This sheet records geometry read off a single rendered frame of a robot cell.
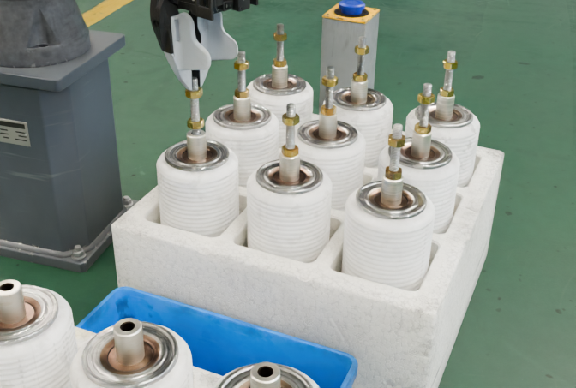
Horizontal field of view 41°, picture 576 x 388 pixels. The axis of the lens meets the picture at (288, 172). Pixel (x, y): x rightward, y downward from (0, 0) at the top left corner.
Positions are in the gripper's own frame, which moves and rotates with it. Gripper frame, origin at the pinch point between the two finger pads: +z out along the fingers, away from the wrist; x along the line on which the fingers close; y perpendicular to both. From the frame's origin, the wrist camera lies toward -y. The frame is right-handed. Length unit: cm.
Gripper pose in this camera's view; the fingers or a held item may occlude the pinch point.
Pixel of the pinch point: (189, 74)
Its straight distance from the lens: 88.0
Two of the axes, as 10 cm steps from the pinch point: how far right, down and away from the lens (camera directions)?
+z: -0.2, 8.7, 4.9
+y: 7.8, 3.2, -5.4
